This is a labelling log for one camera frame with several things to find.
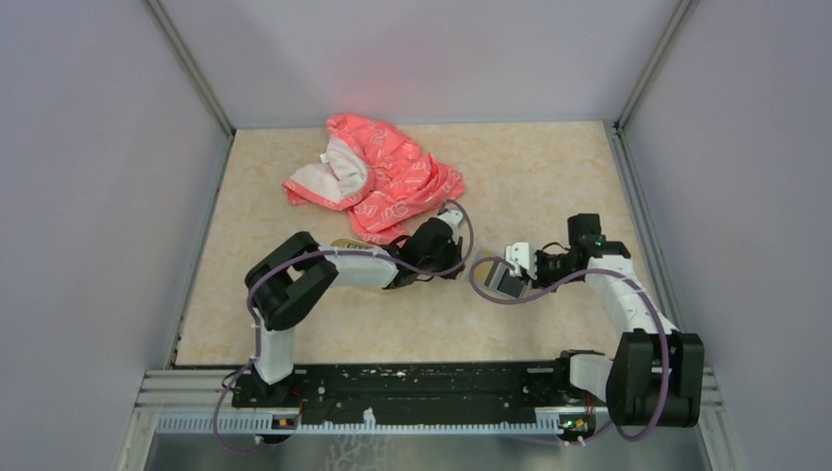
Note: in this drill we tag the white slotted cable duct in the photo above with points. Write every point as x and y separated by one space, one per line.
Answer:
266 424

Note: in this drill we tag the gold black-stripe credit card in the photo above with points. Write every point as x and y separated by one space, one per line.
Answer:
487 272

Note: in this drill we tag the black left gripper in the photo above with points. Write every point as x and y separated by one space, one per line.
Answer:
455 251

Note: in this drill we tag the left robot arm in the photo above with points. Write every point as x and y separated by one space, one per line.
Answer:
284 287

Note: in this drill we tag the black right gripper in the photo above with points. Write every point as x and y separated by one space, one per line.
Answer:
540 282

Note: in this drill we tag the beige blue card holder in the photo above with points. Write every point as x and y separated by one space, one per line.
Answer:
482 253

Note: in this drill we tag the gold card tin box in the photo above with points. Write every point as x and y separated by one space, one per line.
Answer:
354 247

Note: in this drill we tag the pink patterned cloth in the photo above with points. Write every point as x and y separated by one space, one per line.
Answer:
375 173

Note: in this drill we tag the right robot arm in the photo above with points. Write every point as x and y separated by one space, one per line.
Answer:
654 378

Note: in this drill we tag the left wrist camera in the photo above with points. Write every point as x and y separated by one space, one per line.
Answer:
453 218

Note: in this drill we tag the thin credit card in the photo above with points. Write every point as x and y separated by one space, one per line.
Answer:
510 286

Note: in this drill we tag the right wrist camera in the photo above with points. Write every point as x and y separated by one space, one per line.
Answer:
522 260

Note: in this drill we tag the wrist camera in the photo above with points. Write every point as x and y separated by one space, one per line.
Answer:
522 260
453 218

